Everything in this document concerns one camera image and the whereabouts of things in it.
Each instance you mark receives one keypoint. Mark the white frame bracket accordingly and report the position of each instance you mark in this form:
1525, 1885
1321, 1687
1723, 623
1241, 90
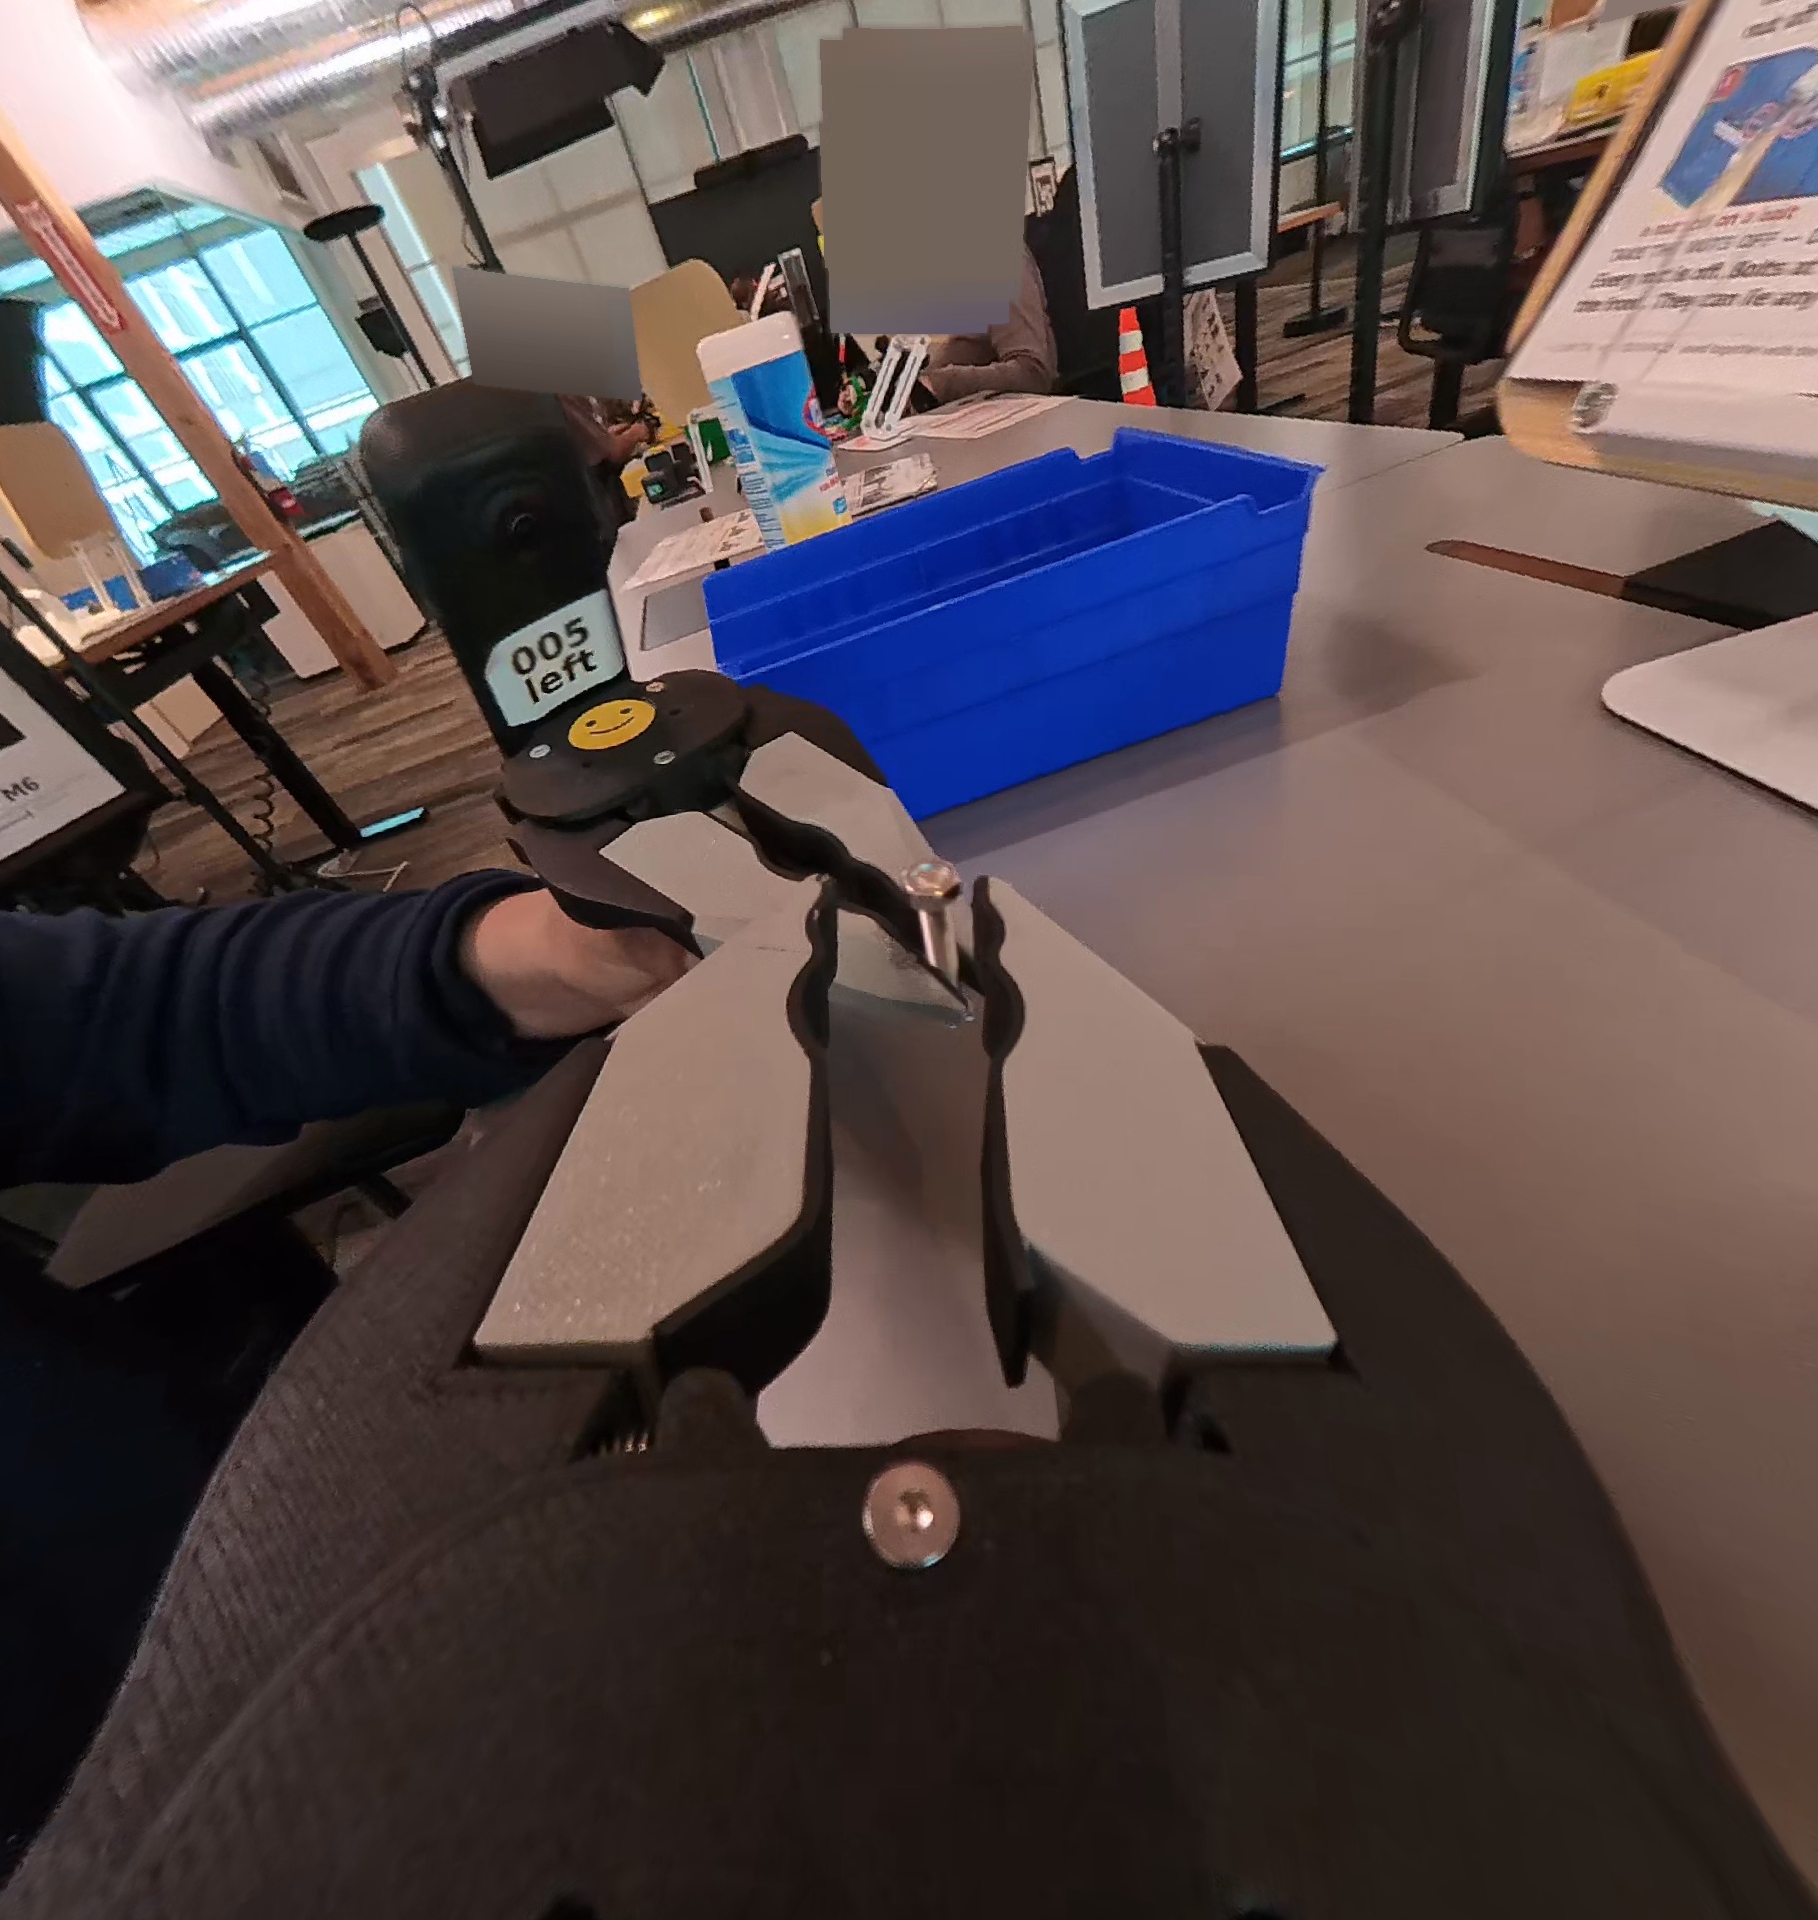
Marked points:
876, 429

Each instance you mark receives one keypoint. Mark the printed instruction sheet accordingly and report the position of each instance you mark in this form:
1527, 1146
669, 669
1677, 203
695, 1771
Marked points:
1721, 225

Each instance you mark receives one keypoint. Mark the person's dark clothing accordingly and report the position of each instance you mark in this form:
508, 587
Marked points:
70, 1499

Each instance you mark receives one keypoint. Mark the instruction sheet on stand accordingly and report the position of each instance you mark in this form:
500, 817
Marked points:
1541, 428

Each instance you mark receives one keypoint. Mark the black studio light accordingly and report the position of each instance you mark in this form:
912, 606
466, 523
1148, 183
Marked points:
549, 96

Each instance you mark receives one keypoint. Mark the wooden post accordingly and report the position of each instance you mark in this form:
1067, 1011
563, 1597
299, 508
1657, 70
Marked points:
175, 375

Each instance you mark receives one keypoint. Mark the disinfecting wipes canister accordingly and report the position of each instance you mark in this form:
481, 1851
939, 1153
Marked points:
783, 450

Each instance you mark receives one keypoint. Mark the black monitor screen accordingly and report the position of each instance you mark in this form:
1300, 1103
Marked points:
730, 219

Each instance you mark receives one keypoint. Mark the large window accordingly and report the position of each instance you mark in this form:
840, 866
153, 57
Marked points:
251, 346

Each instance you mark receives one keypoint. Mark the blue plastic bin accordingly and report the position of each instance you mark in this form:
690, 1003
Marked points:
1075, 646

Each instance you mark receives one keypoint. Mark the yellow parts bins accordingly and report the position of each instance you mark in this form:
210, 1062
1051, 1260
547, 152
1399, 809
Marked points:
1613, 86

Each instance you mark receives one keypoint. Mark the tan chair back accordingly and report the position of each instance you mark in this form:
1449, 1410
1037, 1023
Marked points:
684, 328
38, 495

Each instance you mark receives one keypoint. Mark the white cabinet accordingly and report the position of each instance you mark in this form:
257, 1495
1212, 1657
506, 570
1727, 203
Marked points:
355, 599

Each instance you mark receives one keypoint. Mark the orange traffic cone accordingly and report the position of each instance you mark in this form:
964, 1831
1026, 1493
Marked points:
1137, 360

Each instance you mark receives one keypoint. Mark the framed grey panel on stand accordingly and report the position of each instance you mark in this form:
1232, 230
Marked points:
1451, 104
1148, 134

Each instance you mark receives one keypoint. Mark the person's left hand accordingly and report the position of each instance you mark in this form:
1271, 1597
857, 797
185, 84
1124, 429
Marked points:
564, 974

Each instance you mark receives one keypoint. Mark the white board stand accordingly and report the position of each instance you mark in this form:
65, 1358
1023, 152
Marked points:
1749, 706

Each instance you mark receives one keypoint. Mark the white paper sheets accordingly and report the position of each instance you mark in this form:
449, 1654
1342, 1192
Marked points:
1001, 414

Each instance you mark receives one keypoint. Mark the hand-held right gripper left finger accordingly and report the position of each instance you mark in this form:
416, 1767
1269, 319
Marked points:
669, 1185

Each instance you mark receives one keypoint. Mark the steel hex bolt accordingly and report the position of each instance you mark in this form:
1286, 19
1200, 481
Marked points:
937, 939

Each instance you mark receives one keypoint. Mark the silver air duct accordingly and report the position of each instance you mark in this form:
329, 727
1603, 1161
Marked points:
325, 38

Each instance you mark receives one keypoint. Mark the framed printed sign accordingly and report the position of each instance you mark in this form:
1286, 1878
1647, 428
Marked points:
25, 749

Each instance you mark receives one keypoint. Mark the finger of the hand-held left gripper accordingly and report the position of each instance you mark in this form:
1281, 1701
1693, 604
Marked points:
835, 802
684, 885

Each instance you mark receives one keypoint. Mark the black office chair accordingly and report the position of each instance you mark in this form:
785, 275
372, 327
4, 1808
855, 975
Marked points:
1456, 285

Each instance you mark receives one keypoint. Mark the person's left forearm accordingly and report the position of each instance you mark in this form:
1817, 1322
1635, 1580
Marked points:
175, 1020

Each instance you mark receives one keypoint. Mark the printed leaflet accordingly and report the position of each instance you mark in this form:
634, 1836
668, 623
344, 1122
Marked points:
692, 546
896, 483

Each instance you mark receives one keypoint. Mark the black-legged desk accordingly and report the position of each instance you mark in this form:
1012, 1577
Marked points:
175, 615

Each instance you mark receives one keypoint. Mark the black floor lamp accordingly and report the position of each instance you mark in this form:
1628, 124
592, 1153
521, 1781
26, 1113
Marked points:
342, 222

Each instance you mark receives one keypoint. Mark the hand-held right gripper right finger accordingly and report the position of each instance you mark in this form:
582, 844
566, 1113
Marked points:
1135, 1185

